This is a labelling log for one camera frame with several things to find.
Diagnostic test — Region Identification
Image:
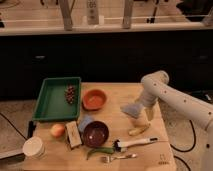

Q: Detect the left wooden post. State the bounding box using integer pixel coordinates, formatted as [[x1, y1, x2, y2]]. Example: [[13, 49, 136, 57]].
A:
[[59, 0, 72, 30]]

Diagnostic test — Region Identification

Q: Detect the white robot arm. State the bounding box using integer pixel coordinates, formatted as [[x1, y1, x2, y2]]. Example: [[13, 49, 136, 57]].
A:
[[139, 70, 213, 171]]

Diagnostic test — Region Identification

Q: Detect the green chili pepper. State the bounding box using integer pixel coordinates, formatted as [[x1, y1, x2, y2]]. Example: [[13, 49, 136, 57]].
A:
[[86, 147, 115, 160]]

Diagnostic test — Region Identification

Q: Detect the blue-grey towel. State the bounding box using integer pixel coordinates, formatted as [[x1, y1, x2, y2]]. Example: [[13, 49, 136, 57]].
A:
[[120, 103, 143, 118]]

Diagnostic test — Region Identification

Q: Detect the white remote on shelf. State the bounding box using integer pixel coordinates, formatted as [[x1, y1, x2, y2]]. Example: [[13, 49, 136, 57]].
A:
[[86, 0, 99, 25]]

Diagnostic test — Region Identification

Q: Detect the black cable left floor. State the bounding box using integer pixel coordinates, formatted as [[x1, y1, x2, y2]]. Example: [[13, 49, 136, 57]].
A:
[[0, 112, 29, 141]]

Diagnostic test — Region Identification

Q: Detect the white round container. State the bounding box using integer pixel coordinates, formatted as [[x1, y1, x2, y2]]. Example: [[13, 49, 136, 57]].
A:
[[22, 136, 45, 158]]

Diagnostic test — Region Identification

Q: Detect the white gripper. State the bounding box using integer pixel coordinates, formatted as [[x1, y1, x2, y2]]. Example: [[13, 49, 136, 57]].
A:
[[136, 90, 157, 121]]

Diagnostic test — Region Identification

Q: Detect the black cable right floor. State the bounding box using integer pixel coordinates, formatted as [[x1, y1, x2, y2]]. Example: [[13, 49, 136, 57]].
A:
[[170, 119, 198, 171]]

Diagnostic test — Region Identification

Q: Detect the black cable floor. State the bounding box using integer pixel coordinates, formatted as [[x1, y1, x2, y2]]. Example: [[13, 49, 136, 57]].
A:
[[0, 112, 29, 141], [170, 119, 198, 171]]

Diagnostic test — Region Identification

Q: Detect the tan rectangular sponge block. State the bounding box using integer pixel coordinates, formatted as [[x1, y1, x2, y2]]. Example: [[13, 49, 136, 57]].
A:
[[66, 121, 82, 149]]

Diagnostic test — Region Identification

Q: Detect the light blue cup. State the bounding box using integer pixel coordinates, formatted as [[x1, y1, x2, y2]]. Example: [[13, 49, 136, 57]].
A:
[[78, 115, 94, 132]]

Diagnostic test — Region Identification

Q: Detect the orange peach fruit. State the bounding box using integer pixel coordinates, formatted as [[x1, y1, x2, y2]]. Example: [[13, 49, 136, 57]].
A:
[[50, 124, 65, 138]]

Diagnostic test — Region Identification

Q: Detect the right wooden post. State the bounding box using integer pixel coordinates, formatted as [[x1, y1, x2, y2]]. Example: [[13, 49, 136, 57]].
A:
[[122, 0, 133, 29]]

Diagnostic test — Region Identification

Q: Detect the dark red grape bunch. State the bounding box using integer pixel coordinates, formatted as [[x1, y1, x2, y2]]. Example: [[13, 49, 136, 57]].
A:
[[65, 85, 75, 104]]

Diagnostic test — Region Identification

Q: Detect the wooden post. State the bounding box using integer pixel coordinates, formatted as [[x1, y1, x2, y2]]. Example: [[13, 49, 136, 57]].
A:
[[59, 0, 72, 30], [122, 0, 133, 29]]

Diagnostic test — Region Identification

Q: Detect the orange bowl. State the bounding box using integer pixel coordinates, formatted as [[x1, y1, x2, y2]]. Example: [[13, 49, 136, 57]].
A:
[[82, 89, 107, 111]]

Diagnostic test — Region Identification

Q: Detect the yellow banana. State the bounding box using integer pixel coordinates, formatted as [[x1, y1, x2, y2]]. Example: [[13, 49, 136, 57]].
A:
[[128, 124, 150, 136]]

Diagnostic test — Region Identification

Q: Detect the green plastic tray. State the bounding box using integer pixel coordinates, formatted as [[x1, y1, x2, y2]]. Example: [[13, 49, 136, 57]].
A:
[[32, 77, 81, 122]]

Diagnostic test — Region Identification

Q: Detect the dark purple bowl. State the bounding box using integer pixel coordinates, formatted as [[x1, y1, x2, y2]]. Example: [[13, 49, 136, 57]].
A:
[[82, 121, 109, 148]]

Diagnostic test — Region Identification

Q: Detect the silver fork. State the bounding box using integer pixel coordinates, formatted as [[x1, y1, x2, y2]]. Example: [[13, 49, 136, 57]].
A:
[[100, 154, 138, 163]]

